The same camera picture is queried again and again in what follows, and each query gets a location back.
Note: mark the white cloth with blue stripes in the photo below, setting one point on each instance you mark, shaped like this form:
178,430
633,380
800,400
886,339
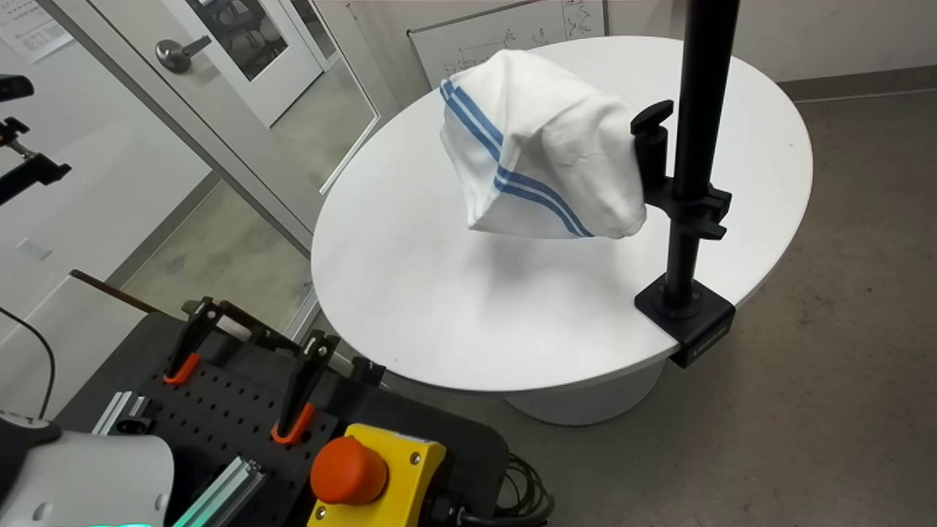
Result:
547,149

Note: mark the black clamp-on stand with arm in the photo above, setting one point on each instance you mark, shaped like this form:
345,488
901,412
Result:
697,118

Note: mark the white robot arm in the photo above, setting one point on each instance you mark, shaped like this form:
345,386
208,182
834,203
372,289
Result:
88,484

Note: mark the yellow emergency stop red button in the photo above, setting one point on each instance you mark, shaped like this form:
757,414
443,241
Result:
377,478

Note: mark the black perforated breadboard plate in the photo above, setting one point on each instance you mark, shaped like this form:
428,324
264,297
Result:
239,412

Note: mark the silver aluminium extrusion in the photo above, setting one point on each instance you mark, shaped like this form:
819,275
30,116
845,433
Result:
118,414
224,493

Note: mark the white door with window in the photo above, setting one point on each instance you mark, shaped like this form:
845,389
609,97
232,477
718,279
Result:
147,97

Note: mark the white paper notice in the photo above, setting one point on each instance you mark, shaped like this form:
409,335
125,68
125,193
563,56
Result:
30,27

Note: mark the white round table pedestal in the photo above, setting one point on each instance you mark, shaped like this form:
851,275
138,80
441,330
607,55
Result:
586,400

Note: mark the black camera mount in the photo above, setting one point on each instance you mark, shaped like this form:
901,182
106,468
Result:
30,172

